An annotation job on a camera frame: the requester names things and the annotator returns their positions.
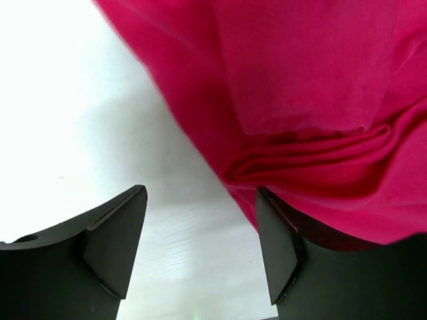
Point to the pink t-shirt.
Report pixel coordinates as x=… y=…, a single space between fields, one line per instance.
x=322 y=102

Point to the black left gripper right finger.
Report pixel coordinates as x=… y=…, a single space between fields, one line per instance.
x=314 y=271

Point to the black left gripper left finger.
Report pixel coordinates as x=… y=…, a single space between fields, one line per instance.
x=78 y=269

